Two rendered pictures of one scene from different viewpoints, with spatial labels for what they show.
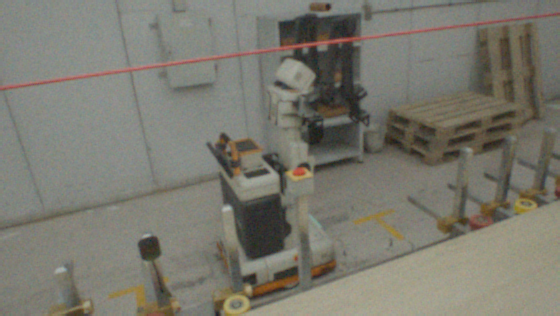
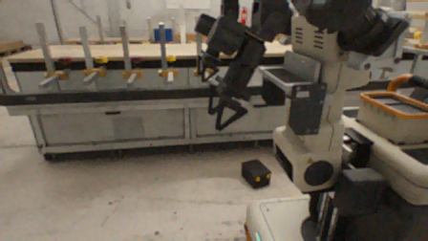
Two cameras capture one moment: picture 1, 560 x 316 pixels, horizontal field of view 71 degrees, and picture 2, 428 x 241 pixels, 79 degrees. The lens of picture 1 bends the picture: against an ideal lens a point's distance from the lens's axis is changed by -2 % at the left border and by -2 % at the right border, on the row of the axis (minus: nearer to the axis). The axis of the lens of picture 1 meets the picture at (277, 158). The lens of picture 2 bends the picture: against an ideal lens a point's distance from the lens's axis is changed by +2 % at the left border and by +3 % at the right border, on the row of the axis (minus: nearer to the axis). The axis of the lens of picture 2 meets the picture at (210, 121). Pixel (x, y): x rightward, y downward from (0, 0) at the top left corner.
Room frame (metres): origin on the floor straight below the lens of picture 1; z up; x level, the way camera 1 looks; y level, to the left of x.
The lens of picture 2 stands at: (3.25, -0.27, 1.24)
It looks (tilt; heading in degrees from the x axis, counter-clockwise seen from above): 24 degrees down; 193
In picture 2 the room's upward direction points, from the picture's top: straight up
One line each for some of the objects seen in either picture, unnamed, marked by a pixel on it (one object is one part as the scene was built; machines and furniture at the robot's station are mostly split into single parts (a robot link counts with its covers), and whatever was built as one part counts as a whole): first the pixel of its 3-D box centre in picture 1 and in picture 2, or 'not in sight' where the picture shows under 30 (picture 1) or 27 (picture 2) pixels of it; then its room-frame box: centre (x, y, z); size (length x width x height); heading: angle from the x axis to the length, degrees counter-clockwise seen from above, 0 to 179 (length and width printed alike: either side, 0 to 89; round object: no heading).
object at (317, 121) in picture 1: (305, 122); (291, 88); (2.39, -0.19, 0.99); 0.28 x 0.16 x 0.22; 20
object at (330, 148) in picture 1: (313, 94); not in sight; (3.88, -0.40, 0.78); 0.90 x 0.45 x 1.55; 110
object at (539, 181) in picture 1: (540, 176); (127, 62); (1.63, -1.23, 0.89); 0.04 x 0.04 x 0.48; 20
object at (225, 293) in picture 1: (232, 296); not in sight; (1.10, 0.20, 0.81); 0.14 x 0.06 x 0.05; 110
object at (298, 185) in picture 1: (299, 183); not in sight; (1.19, -0.07, 1.18); 0.07 x 0.07 x 0.08; 20
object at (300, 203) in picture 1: (303, 246); not in sight; (1.19, -0.07, 0.93); 0.05 x 0.05 x 0.45; 20
